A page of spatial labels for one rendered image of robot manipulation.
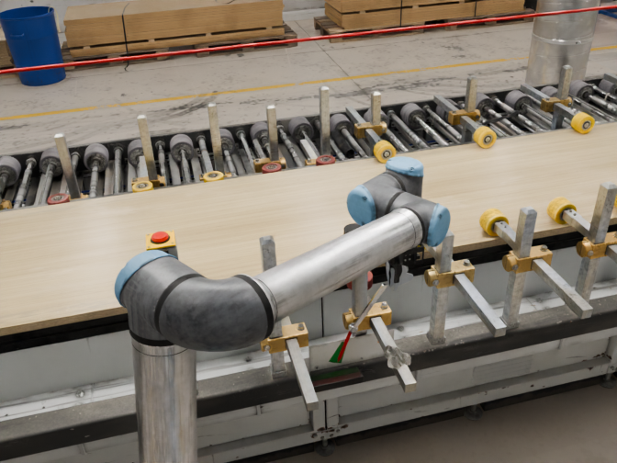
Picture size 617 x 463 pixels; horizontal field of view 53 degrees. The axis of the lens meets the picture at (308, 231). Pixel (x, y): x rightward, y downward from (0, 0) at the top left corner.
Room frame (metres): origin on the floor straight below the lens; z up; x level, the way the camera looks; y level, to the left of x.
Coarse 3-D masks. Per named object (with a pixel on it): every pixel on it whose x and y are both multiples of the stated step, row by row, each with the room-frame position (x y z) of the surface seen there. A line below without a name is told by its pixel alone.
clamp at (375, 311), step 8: (376, 304) 1.40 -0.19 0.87; (344, 312) 1.38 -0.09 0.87; (352, 312) 1.37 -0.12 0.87; (368, 312) 1.37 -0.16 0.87; (376, 312) 1.37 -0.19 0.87; (384, 312) 1.37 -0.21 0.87; (344, 320) 1.37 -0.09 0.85; (352, 320) 1.35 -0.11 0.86; (368, 320) 1.35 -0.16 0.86; (384, 320) 1.37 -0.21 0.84; (360, 328) 1.35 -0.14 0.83; (368, 328) 1.35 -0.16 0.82
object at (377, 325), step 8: (368, 296) 1.46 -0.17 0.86; (376, 320) 1.35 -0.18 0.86; (376, 328) 1.31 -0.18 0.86; (384, 328) 1.31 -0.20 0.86; (376, 336) 1.30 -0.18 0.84; (384, 336) 1.28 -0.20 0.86; (384, 344) 1.25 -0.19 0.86; (392, 344) 1.24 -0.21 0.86; (384, 352) 1.24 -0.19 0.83; (392, 368) 1.18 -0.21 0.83; (400, 368) 1.15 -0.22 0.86; (408, 368) 1.15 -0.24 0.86; (400, 376) 1.13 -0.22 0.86; (408, 376) 1.12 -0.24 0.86; (400, 384) 1.12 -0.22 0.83; (408, 384) 1.10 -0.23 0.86
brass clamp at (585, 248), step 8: (584, 240) 1.55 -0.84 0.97; (608, 240) 1.54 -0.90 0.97; (616, 240) 1.54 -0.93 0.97; (576, 248) 1.55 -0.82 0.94; (584, 248) 1.52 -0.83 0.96; (592, 248) 1.51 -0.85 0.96; (600, 248) 1.52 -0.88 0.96; (584, 256) 1.51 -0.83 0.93; (592, 256) 1.51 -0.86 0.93; (600, 256) 1.52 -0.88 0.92
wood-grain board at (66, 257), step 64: (192, 192) 2.10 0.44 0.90; (256, 192) 2.07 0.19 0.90; (320, 192) 2.05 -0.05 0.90; (448, 192) 2.01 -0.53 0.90; (512, 192) 1.98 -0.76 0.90; (576, 192) 1.96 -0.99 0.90; (0, 256) 1.71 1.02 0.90; (64, 256) 1.69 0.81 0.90; (128, 256) 1.67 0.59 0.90; (192, 256) 1.65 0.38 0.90; (256, 256) 1.64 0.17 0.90; (0, 320) 1.37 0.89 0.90; (64, 320) 1.38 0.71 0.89
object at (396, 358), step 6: (390, 348) 1.22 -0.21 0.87; (396, 348) 1.21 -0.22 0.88; (384, 354) 1.20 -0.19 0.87; (390, 354) 1.21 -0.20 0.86; (396, 354) 1.19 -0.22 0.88; (402, 354) 1.19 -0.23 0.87; (408, 354) 1.20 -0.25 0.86; (390, 360) 1.18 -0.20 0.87; (396, 360) 1.16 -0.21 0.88; (402, 360) 1.17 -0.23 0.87; (408, 360) 1.17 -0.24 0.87; (390, 366) 1.16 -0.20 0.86; (396, 366) 1.16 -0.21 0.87
